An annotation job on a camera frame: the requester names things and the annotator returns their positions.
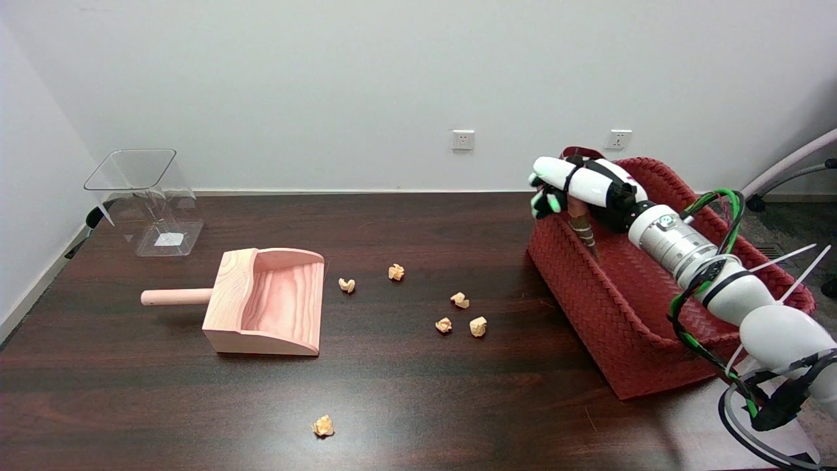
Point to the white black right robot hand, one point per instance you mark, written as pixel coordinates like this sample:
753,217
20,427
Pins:
598,186

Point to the white wall socket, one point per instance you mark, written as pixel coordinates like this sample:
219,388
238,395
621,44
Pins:
618,139
463,140

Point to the wooden dustpan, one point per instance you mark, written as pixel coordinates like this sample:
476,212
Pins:
261,307

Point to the crumpled paper ball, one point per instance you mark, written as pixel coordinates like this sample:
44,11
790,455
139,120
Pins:
346,285
444,324
478,326
323,426
460,300
395,272

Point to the clear plastic container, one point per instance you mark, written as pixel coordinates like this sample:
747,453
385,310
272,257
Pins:
153,196

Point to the red woven basket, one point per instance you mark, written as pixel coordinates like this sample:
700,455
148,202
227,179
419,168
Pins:
621,314

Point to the brown straw hand broom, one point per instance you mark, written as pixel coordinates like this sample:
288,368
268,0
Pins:
582,227

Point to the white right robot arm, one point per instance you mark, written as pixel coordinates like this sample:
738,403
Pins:
719,281

